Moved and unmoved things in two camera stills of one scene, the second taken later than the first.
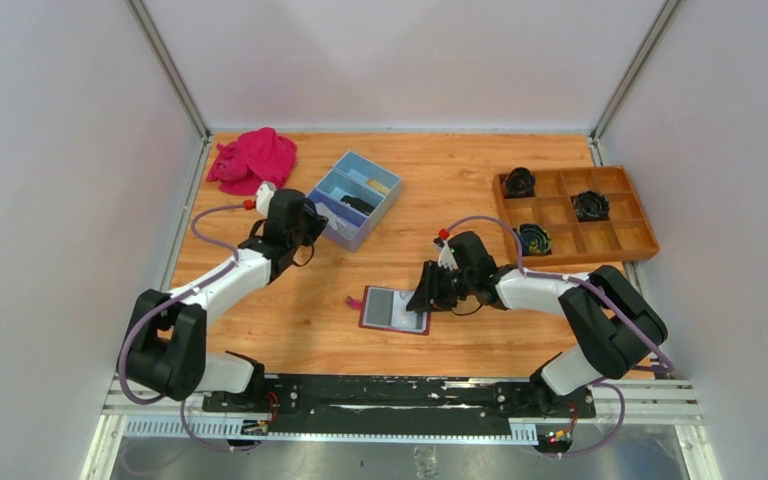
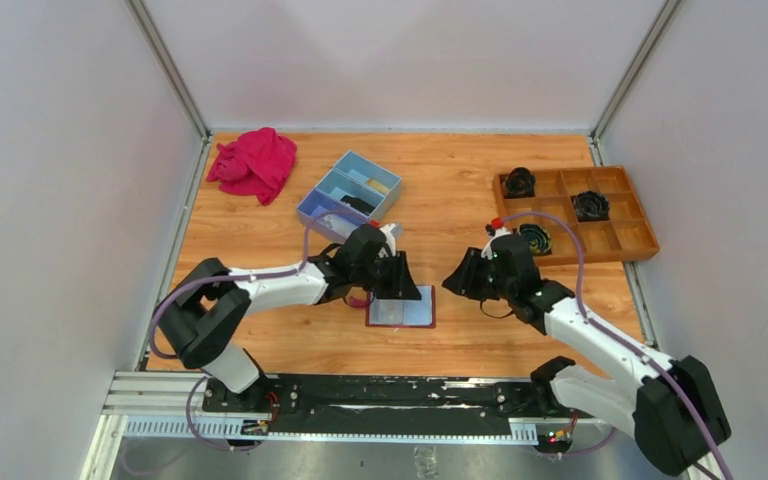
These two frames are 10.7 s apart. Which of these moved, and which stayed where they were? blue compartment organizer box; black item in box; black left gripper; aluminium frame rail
Moved: black left gripper
Stayed: black item in box; blue compartment organizer box; aluminium frame rail
